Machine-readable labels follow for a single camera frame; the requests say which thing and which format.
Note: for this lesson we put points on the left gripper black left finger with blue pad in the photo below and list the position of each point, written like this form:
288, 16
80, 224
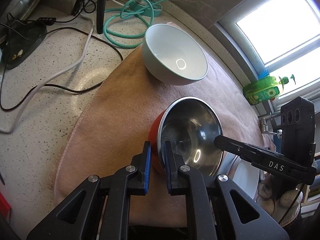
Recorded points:
99, 207

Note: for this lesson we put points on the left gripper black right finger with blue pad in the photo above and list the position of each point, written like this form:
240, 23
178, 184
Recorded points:
217, 208

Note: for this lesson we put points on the white plate with grey pattern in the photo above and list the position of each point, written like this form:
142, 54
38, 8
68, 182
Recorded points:
246, 177

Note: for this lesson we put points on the red bowl steel inside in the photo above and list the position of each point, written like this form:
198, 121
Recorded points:
191, 126

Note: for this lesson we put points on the large stainless steel bowl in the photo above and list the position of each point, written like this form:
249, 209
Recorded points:
229, 164

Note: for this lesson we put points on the gloved right hand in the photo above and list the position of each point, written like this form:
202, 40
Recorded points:
284, 208

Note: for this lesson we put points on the chrome sink faucet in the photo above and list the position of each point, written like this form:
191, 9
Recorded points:
264, 127

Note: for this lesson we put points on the green dish soap bottle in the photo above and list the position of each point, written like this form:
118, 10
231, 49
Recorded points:
265, 89

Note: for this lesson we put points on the pink cloth mat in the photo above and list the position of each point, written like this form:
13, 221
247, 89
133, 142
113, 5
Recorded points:
115, 124

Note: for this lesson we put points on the blue ribbed sponge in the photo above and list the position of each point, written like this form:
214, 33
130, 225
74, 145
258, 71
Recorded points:
263, 74

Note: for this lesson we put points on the white bowl teal outside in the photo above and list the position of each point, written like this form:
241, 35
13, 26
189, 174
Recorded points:
172, 56

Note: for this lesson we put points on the black charger device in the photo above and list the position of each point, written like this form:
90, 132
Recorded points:
22, 38

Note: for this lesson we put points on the teal round power strip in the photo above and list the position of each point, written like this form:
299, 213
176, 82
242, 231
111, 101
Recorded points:
144, 8

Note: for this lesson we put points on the black tripod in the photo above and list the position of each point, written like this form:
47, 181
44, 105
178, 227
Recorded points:
100, 5

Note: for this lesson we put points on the window frame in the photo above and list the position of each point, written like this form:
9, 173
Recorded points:
281, 36

